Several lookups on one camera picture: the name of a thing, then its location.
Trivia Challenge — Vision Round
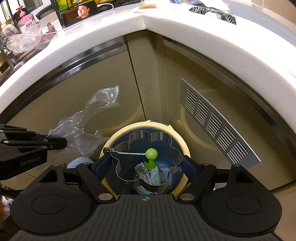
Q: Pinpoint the clear plastic bag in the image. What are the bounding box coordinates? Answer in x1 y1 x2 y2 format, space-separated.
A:
48 85 119 157

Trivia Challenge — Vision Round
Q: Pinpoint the steel flower-shaped mould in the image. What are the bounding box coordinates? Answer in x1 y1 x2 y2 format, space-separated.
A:
103 130 183 194

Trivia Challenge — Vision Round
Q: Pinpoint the blue bin cream rim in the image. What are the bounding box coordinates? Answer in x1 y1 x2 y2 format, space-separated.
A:
95 120 190 197

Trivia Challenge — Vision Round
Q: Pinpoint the silver cabinet vent grille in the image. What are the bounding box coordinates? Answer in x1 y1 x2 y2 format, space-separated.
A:
180 79 261 169

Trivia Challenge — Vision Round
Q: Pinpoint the steel sink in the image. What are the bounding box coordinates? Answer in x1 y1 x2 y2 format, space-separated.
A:
1 49 41 85

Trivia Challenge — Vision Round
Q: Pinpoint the clear bag with meat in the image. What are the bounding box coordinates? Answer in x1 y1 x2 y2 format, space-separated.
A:
4 22 57 55

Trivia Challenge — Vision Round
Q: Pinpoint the pink soap bottle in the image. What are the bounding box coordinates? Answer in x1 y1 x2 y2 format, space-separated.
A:
16 6 36 34

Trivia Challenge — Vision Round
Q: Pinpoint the smartphone showing video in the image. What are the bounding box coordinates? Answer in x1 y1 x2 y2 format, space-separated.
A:
61 1 98 25

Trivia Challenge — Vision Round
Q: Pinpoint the white patterned cloth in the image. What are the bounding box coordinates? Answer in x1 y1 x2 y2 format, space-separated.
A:
143 0 296 77

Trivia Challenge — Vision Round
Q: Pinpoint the wooden stick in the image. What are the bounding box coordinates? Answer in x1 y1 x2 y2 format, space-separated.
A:
138 4 157 9

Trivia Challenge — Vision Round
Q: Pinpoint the grey counter mat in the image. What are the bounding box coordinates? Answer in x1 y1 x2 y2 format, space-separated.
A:
226 1 295 46

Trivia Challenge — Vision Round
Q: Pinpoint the white charging cable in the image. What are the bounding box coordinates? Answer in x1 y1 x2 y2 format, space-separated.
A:
96 2 115 11

